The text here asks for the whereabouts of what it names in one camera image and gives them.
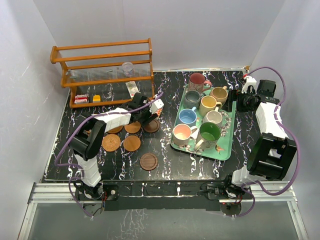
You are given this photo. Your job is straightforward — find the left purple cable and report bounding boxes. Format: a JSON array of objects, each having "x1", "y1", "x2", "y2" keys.
[{"x1": 54, "y1": 91, "x2": 165, "y2": 221}]

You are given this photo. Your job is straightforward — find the red white small box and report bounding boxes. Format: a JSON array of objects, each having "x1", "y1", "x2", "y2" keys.
[{"x1": 74, "y1": 94, "x2": 89, "y2": 104}]

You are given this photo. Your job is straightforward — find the green floral tray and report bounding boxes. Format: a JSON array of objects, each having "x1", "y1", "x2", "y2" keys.
[{"x1": 170, "y1": 86, "x2": 236, "y2": 161}]

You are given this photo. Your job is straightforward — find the green mug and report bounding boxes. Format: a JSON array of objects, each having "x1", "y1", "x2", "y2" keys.
[{"x1": 193, "y1": 122, "x2": 221, "y2": 151}]

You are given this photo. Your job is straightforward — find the orange patterned card pack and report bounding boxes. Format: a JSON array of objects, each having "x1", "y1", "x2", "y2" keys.
[{"x1": 156, "y1": 109, "x2": 162, "y2": 117}]

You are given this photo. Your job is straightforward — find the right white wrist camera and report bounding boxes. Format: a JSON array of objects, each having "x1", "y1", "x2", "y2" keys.
[{"x1": 241, "y1": 74, "x2": 257, "y2": 94}]

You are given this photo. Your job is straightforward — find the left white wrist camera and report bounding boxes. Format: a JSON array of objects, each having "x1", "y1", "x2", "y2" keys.
[{"x1": 149, "y1": 98, "x2": 164, "y2": 114}]

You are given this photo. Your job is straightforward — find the clear plastic cup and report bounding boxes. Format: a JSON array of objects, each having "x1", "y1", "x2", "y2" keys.
[{"x1": 122, "y1": 62, "x2": 134, "y2": 77}]

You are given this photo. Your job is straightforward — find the purple cable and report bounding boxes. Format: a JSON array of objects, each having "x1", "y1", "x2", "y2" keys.
[
  {"x1": 54, "y1": 91, "x2": 165, "y2": 221},
  {"x1": 207, "y1": 66, "x2": 301, "y2": 218}
]

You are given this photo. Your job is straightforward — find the maroon mug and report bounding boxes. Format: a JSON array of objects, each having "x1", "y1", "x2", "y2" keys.
[{"x1": 187, "y1": 72, "x2": 212, "y2": 94}]

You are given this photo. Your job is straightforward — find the tan brown mug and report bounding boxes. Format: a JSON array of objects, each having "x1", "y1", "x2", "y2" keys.
[{"x1": 209, "y1": 86, "x2": 228, "y2": 105}]

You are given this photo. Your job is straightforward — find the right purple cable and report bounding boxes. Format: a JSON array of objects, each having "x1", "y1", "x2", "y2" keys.
[{"x1": 207, "y1": 66, "x2": 301, "y2": 218}]

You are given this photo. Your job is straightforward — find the black front base frame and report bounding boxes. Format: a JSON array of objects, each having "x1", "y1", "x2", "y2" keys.
[{"x1": 73, "y1": 178, "x2": 252, "y2": 211}]

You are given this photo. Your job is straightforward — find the blue mug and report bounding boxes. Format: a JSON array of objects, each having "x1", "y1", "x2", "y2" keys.
[{"x1": 178, "y1": 106, "x2": 197, "y2": 127}]

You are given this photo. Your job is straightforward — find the orange wooden coaster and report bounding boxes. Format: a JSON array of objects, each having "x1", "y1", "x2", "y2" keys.
[
  {"x1": 124, "y1": 121, "x2": 141, "y2": 134},
  {"x1": 123, "y1": 135, "x2": 141, "y2": 152}
]

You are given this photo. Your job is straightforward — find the white beige mug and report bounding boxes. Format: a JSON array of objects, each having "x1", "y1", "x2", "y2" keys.
[{"x1": 202, "y1": 110, "x2": 223, "y2": 127}]

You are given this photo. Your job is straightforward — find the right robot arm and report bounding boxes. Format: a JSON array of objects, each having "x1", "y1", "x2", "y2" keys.
[{"x1": 222, "y1": 76, "x2": 297, "y2": 199}]

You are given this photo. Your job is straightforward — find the wooden shelf rack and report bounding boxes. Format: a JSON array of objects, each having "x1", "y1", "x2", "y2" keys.
[{"x1": 50, "y1": 38, "x2": 156, "y2": 109}]

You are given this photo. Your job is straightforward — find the yellow small block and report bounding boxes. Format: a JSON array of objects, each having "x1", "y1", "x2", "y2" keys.
[{"x1": 92, "y1": 94, "x2": 101, "y2": 103}]

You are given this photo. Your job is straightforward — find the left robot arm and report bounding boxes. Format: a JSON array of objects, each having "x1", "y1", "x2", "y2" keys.
[{"x1": 68, "y1": 92, "x2": 164, "y2": 200}]

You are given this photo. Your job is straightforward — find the yellow mug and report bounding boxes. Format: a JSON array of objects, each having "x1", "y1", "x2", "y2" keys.
[{"x1": 198, "y1": 95, "x2": 223, "y2": 118}]

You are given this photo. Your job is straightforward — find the dark walnut coaster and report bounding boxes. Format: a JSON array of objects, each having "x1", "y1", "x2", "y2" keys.
[
  {"x1": 139, "y1": 153, "x2": 158, "y2": 171},
  {"x1": 143, "y1": 119, "x2": 160, "y2": 133}
]

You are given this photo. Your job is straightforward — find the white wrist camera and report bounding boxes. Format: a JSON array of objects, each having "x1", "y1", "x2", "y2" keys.
[
  {"x1": 149, "y1": 98, "x2": 164, "y2": 114},
  {"x1": 241, "y1": 74, "x2": 257, "y2": 94}
]

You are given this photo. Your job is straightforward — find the grey mug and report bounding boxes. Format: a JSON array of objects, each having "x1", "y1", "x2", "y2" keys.
[{"x1": 183, "y1": 90, "x2": 205, "y2": 109}]

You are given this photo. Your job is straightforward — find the white green small box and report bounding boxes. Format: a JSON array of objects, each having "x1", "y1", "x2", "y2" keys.
[{"x1": 125, "y1": 81, "x2": 140, "y2": 98}]

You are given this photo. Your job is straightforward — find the pink mug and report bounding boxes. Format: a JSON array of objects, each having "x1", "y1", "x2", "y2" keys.
[{"x1": 172, "y1": 123, "x2": 198, "y2": 146}]

